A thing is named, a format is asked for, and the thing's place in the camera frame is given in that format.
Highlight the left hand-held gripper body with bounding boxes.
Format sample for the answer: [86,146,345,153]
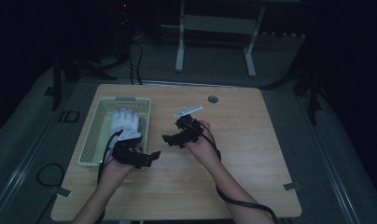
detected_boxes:
[111,130,151,169]

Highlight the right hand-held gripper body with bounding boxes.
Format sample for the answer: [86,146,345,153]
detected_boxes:
[173,105,205,147]

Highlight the lilac glove with white fingers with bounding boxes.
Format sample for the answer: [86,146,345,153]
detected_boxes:
[105,107,142,157]

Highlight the pale green plastic basket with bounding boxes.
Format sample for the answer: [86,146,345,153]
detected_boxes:
[77,96,152,169]

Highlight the person's right hand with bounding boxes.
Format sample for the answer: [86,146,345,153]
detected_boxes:
[184,119,222,167]

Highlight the person's left hand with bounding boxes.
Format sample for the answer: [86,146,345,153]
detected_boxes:
[97,156,135,195]

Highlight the grey tape piece on floor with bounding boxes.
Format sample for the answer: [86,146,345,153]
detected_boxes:
[54,186,73,199]

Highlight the black tripod stand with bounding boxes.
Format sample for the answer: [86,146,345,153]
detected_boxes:
[44,0,142,112]

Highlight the grey tape piece on table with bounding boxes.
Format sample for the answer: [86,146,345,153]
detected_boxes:
[283,182,302,191]

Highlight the black metal stand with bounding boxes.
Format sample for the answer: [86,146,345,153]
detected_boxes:
[260,29,325,126]

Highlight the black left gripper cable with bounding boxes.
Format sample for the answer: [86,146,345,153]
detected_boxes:
[96,130,125,224]

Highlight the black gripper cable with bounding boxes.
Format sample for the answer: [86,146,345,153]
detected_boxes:
[183,119,279,224]
[96,130,125,224]

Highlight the black cables on floor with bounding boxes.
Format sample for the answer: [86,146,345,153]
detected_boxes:
[127,39,145,86]

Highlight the black looped floor cable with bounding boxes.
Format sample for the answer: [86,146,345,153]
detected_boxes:
[35,161,66,189]

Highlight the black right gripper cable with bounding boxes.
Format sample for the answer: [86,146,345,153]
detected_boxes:
[183,119,279,224]

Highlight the white metal desk frame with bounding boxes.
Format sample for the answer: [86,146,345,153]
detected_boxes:
[161,0,267,78]

